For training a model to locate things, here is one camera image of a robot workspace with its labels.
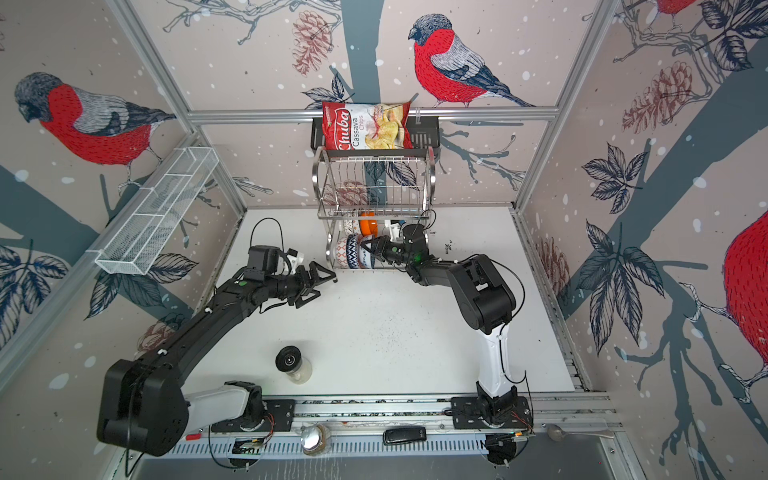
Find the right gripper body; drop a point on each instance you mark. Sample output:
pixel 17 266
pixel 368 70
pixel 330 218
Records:
pixel 395 253

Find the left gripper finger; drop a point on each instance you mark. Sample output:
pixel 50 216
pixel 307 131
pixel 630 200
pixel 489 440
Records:
pixel 305 296
pixel 318 274

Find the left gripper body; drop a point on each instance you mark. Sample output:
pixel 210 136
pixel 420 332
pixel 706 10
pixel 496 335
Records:
pixel 288 285

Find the orange plastic bowl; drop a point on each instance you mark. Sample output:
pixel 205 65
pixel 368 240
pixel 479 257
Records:
pixel 368 224

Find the dark blue patterned bowl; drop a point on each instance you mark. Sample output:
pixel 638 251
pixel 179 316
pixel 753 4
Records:
pixel 352 251

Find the steel two-tier dish rack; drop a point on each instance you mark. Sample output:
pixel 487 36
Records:
pixel 391 187

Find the blue floral bowl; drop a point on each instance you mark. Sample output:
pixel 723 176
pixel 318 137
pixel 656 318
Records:
pixel 368 261

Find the red patterned bowl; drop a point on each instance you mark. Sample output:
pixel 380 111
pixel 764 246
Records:
pixel 340 252

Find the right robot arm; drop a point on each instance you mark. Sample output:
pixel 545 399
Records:
pixel 486 304

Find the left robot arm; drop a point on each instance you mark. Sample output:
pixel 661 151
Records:
pixel 143 407

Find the black lidded glass jar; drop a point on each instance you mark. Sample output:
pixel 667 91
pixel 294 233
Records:
pixel 291 362

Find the red cassava chips bag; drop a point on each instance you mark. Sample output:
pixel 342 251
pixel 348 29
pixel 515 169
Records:
pixel 355 127

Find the round silver object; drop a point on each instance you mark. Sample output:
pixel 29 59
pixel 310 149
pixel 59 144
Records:
pixel 314 439

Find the black remote device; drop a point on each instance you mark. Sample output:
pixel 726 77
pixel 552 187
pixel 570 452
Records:
pixel 402 435

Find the metal spoon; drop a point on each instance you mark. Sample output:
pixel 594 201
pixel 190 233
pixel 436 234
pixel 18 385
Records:
pixel 558 434

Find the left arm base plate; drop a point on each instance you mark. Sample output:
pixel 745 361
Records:
pixel 272 415

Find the white wire wall basket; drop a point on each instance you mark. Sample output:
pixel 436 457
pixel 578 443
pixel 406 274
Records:
pixel 135 246

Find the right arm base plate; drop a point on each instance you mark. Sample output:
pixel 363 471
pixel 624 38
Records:
pixel 476 413

